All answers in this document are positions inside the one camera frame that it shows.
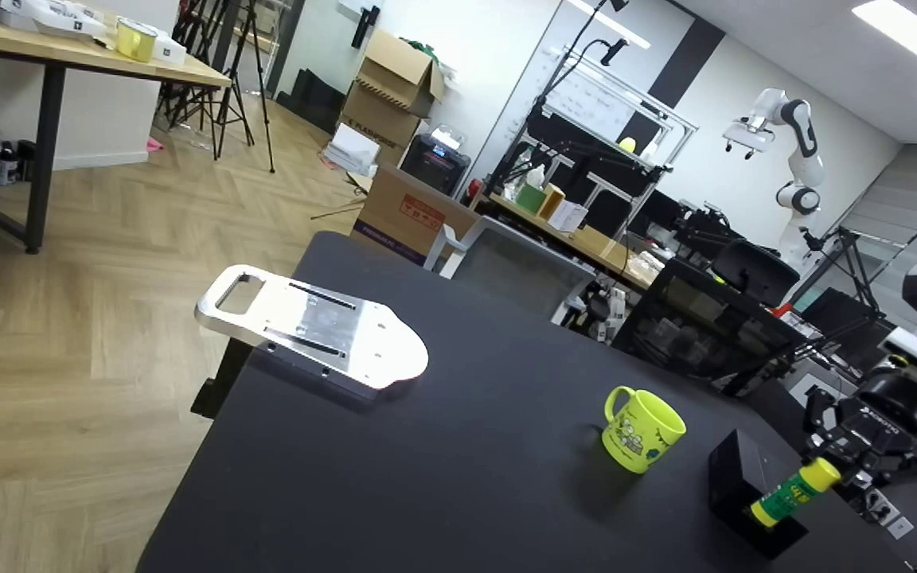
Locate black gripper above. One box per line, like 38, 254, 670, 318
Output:
801, 367, 917, 504

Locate green yellow glue stick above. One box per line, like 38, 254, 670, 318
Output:
747, 455, 847, 532

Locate green cup with print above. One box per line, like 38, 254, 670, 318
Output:
598, 381, 689, 479

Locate black angled box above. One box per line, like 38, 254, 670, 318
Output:
703, 428, 813, 563

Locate black plastic crate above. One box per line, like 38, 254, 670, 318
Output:
610, 258, 808, 399

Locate grey chair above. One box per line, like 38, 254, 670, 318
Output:
424, 213, 598, 321

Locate black shelf rack with whiteboard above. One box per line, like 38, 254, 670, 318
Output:
476, 73, 700, 242

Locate cardboard box with red print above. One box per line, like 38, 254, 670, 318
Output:
349, 166, 479, 268

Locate black device box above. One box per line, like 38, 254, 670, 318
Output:
398, 132, 473, 199

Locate white mandoline slicer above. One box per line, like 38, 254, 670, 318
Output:
192, 263, 432, 396

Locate plain brown cardboard box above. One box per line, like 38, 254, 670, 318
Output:
333, 79, 424, 154

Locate small cardboard box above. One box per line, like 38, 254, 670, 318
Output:
356, 26, 450, 118

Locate yellow transparent container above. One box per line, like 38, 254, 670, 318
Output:
111, 22, 158, 63

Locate wooden desk with black legs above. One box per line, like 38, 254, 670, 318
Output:
0, 8, 233, 258

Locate white items pile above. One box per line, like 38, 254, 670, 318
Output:
0, 0, 117, 46

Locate black camera tripod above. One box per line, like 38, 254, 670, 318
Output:
158, 0, 281, 179

